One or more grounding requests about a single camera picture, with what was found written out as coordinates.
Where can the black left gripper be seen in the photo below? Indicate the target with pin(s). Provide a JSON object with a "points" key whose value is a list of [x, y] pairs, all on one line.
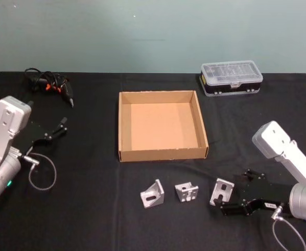
{"points": [[33, 134]]}

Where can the clear plastic case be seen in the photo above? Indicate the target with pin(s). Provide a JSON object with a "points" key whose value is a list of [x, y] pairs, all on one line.
{"points": [[230, 75]]}

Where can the black table cloth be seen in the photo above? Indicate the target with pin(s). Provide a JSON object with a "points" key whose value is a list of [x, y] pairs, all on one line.
{"points": [[90, 209]]}

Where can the shallow brown cardboard tray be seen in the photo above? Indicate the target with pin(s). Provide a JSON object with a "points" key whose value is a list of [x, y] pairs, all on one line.
{"points": [[158, 125]]}

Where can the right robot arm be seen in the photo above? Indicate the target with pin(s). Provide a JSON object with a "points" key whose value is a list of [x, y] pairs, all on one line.
{"points": [[281, 146]]}

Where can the silver metal corner bracket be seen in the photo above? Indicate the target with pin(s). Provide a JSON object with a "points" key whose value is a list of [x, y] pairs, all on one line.
{"points": [[153, 196], [222, 189], [186, 193]]}

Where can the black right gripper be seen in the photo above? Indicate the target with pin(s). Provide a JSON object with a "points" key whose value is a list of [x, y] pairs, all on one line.
{"points": [[262, 193]]}

